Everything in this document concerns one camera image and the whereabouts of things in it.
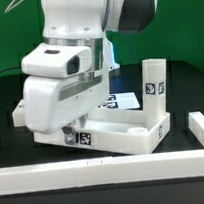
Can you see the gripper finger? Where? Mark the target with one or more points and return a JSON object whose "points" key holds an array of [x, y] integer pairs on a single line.
{"points": [[71, 136]]}

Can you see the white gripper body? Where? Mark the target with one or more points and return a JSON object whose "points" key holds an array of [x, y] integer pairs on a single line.
{"points": [[51, 103]]}

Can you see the white desk top tray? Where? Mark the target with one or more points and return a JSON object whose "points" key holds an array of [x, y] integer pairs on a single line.
{"points": [[114, 130]]}

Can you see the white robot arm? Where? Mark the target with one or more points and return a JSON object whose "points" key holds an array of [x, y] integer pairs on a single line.
{"points": [[84, 22]]}

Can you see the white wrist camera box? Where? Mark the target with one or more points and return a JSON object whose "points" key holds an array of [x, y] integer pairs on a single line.
{"points": [[57, 61]]}

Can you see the white marker base plate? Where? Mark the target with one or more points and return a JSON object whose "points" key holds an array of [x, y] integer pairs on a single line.
{"points": [[121, 101]]}

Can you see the white front obstacle wall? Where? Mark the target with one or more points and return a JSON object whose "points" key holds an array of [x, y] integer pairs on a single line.
{"points": [[106, 171]]}

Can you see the white obstacle wall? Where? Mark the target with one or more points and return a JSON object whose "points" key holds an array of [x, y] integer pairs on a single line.
{"points": [[196, 125], [106, 171]]}

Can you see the white right obstacle wall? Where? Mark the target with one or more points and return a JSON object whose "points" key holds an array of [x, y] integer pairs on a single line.
{"points": [[196, 125]]}

